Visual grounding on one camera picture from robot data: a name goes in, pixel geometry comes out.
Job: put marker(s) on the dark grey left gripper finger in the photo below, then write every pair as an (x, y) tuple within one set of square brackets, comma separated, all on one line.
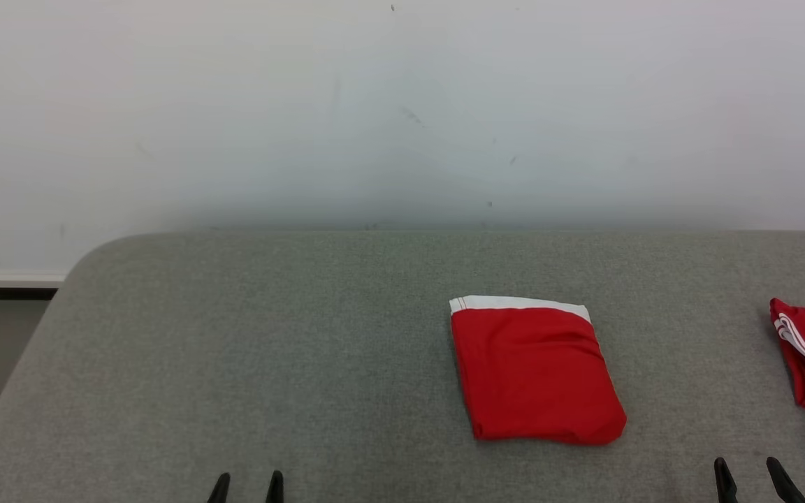
[(221, 490), (276, 489)]

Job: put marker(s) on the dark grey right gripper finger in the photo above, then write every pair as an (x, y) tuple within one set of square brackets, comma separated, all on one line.
[(787, 489), (726, 485)]

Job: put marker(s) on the red shorts with white trim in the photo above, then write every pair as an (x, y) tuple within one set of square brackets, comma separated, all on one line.
[(535, 377)]

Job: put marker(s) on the grey fabric sofa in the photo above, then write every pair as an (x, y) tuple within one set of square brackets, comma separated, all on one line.
[(235, 349)]

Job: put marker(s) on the black baseboard strip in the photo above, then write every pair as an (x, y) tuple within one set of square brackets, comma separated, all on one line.
[(4, 293)]

